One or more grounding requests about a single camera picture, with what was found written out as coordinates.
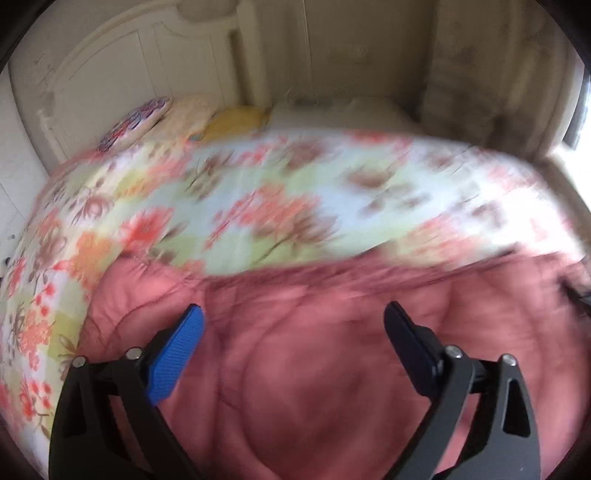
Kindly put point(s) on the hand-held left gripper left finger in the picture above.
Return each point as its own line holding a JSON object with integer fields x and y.
{"x": 175, "y": 355}

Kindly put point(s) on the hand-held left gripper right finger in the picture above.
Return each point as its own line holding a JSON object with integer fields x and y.
{"x": 413, "y": 350}

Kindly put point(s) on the pink quilted jacket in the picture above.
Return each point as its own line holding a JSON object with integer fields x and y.
{"x": 300, "y": 369}

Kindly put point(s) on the floral quilt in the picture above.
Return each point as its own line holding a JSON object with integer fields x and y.
{"x": 254, "y": 194}

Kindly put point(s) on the round patterned cushion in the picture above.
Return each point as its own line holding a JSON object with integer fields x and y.
{"x": 134, "y": 122}

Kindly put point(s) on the yellow daisy bedsheet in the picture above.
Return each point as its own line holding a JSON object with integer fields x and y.
{"x": 235, "y": 122}

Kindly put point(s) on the printed curtain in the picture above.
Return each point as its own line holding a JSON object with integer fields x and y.
{"x": 485, "y": 78}

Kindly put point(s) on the beige pillow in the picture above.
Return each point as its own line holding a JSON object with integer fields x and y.
{"x": 189, "y": 113}

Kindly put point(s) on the white bed headboard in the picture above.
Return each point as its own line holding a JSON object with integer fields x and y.
{"x": 138, "y": 60}

